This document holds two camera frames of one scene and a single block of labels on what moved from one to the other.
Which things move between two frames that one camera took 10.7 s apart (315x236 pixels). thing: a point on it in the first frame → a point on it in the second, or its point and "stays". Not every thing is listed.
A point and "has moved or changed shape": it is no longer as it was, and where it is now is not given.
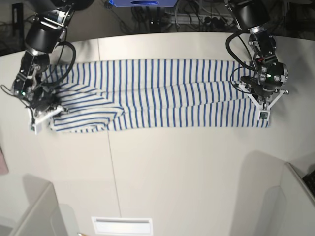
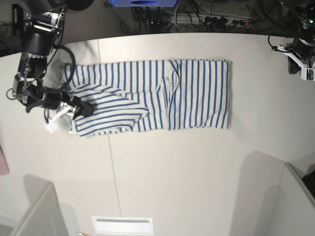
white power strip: x=200 y=19 stays
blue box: x=129 y=3 stays
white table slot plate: x=123 y=225 stays
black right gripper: x=267 y=77 → x=301 y=48
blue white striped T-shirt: x=151 y=93 has moved or changed shape
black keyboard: x=309 y=180 stays
